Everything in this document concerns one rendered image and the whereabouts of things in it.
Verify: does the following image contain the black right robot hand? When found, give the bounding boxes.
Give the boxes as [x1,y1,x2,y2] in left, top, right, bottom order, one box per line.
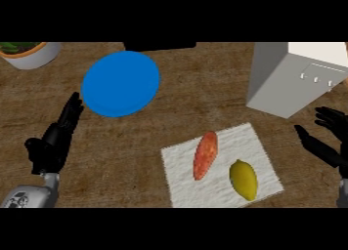
[293,105,348,181]

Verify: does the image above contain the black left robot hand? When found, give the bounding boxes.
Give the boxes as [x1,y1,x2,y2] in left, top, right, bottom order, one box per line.
[25,91,85,176]

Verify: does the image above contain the grey boxy shelf unit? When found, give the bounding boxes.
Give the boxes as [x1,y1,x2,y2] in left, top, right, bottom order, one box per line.
[245,42,348,119]

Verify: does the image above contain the yellow lemon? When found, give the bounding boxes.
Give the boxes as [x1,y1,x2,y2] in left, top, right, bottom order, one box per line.
[228,158,260,202]

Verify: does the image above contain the white fringed placemat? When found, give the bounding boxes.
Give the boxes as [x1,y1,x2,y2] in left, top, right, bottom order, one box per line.
[159,122,285,209]

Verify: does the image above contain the blue round plate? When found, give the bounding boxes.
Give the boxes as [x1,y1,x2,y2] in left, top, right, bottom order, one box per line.
[80,50,161,118]

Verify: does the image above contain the orange sweet potato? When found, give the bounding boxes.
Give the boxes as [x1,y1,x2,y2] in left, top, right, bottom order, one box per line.
[192,131,219,182]

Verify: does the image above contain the white potted plant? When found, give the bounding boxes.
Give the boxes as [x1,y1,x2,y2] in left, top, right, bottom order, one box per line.
[0,42,63,71]

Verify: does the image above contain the black flat appliance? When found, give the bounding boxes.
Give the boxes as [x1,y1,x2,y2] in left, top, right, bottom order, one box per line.
[122,42,198,53]

